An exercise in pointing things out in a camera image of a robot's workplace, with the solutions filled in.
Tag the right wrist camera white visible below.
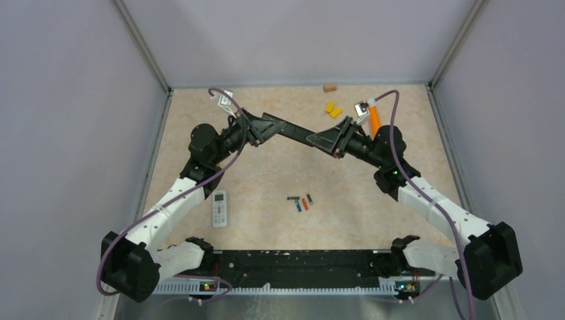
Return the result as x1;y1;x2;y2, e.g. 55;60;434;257
354;99;376;125

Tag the tan wooden block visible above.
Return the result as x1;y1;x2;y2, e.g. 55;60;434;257
322;83;337;93

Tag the yellow block left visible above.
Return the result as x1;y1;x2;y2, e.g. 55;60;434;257
324;101;334;113

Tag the black remote control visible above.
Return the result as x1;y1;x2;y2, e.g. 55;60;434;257
278;122;314;147

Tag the orange toy carrot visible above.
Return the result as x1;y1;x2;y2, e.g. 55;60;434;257
368;106;381;139

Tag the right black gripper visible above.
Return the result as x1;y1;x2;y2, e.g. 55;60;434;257
307;116;385;169

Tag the yellow block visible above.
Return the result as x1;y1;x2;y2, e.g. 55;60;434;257
329;108;342;119
324;101;334;113

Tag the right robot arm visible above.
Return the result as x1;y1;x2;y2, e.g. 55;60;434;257
305;117;523;300

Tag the white remote control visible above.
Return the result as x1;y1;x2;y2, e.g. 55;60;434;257
211;191;228;228

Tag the yellow block right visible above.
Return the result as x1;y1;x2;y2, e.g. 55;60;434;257
329;108;342;119

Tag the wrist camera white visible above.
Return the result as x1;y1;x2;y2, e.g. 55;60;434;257
209;89;236;116
354;99;376;125

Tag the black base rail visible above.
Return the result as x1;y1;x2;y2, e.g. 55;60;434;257
198;250;401;289

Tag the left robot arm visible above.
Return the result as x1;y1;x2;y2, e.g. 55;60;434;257
97;110;286;303

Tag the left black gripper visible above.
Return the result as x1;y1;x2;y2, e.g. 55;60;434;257
211;107;286;165

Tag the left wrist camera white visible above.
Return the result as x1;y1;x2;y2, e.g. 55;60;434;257
209;89;236;116

